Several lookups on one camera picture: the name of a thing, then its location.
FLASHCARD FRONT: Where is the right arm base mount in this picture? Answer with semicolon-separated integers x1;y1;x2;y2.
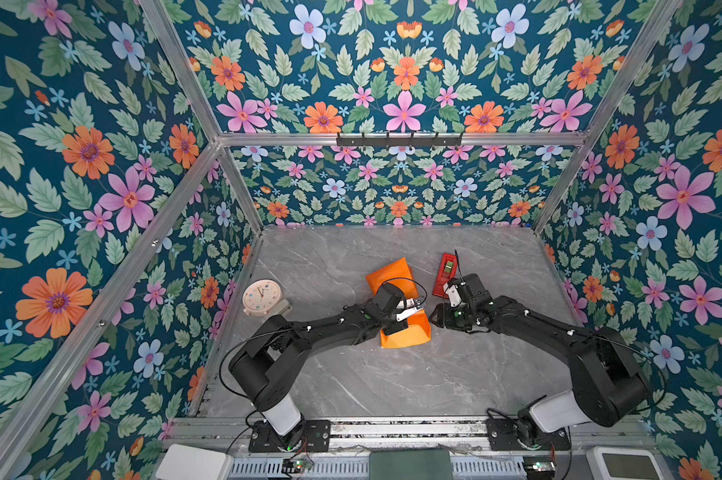
485;411;571;451

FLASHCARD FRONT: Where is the yellow wrapping paper sheet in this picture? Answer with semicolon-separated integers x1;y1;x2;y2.
366;258;432;349

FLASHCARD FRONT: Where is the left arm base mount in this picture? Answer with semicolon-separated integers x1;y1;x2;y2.
248;419;332;454

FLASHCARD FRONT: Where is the green centre box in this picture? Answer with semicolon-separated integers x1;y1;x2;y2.
369;449;454;480

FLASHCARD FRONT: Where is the red tape dispenser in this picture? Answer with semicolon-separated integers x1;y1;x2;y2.
432;253;458;298

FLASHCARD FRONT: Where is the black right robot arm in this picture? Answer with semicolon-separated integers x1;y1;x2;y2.
429;274;651;444

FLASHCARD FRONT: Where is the white device bottom right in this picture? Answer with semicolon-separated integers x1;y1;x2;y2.
586;446;671;480

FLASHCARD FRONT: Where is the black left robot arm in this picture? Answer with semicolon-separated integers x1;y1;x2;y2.
227;281;425;444

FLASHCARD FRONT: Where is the round white analog clock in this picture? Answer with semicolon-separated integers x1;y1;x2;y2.
242;279;283;317

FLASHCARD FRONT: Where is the white box bottom left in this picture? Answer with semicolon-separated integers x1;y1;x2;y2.
155;444;234;480

